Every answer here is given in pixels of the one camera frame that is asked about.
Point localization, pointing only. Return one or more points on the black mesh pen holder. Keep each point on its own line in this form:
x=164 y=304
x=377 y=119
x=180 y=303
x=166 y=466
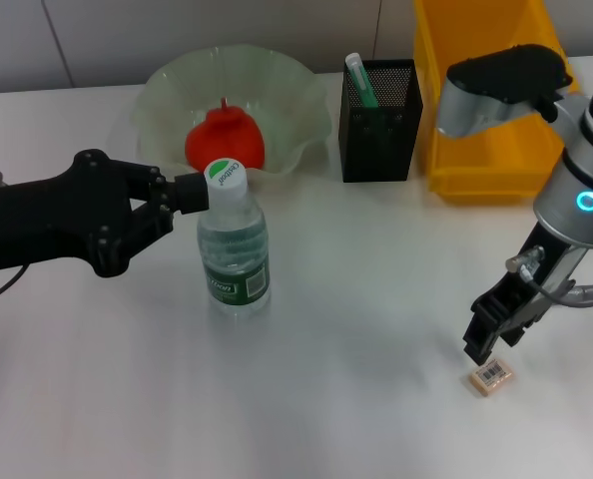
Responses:
x=376 y=144

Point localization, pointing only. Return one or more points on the red pumpkin toy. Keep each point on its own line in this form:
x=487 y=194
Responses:
x=226 y=140

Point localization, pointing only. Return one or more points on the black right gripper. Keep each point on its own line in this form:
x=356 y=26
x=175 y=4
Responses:
x=551 y=269

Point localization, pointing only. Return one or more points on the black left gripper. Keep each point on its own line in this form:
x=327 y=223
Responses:
x=42 y=224

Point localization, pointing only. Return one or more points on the mint green pen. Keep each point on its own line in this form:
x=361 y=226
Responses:
x=364 y=85

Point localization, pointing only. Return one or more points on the beige eraser with barcode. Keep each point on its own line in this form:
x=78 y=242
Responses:
x=493 y=380

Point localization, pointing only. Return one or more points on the green wavy glass fruit bowl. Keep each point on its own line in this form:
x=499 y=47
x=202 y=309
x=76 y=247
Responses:
x=276 y=100

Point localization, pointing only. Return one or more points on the clear green-label water bottle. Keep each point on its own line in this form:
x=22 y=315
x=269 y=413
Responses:
x=234 y=249

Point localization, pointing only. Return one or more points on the yellow plastic bin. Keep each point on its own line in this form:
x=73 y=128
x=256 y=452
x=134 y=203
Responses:
x=476 y=164

